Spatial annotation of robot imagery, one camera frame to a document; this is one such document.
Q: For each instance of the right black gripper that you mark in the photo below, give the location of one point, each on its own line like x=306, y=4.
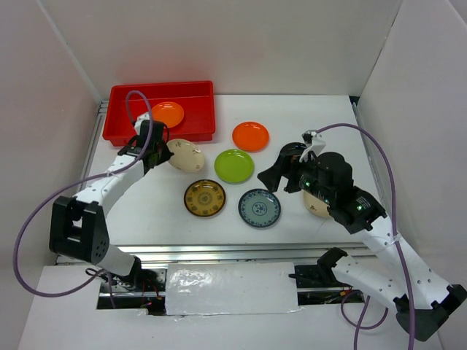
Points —
x=271, y=177

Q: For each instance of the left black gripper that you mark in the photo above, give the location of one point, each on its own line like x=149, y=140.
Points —
x=166, y=154

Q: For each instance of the cream floral plate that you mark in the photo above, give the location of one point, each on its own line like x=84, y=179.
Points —
x=186, y=157
x=315, y=206

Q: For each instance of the orange plate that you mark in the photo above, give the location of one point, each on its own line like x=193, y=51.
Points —
x=250, y=136
x=170, y=113

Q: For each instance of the yellow patterned plate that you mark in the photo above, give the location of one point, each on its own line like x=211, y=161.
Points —
x=204, y=198

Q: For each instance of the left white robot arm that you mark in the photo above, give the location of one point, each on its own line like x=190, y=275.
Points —
x=78, y=224

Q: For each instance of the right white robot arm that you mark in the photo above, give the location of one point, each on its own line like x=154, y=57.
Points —
x=421, y=300

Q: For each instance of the red plastic bin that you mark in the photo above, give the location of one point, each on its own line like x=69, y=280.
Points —
x=196, y=99

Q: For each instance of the black plate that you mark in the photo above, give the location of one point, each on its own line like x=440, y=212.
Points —
x=293, y=149

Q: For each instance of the blue floral plate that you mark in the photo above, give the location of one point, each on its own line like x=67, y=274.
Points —
x=259, y=208

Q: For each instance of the lime green plate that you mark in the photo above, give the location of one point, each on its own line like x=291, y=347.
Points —
x=234, y=166

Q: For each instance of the white foil cover panel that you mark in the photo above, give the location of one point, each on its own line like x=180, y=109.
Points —
x=237, y=288

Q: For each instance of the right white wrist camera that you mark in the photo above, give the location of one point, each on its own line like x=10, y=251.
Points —
x=314, y=145

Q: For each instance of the aluminium front rail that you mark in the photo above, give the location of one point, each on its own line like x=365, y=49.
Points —
x=158, y=255

